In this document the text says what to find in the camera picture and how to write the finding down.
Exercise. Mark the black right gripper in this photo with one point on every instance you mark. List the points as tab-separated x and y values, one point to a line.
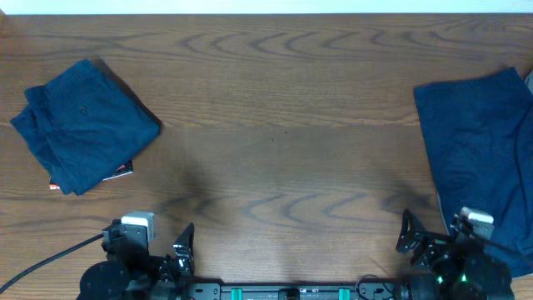
434	244

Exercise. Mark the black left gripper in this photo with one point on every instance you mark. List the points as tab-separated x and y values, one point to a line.
171	277

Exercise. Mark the dark blue denim shorts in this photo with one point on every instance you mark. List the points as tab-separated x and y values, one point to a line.
81	127

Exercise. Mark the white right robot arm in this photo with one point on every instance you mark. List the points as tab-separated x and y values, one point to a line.
452	266

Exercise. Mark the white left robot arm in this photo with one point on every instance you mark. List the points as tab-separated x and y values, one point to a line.
102	280

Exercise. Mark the dark blue clothes pile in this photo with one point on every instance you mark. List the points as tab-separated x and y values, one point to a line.
478	137

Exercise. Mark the folded black patterned garment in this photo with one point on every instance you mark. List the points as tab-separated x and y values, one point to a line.
125	169

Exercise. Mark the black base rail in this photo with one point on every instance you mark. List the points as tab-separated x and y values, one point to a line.
369	287

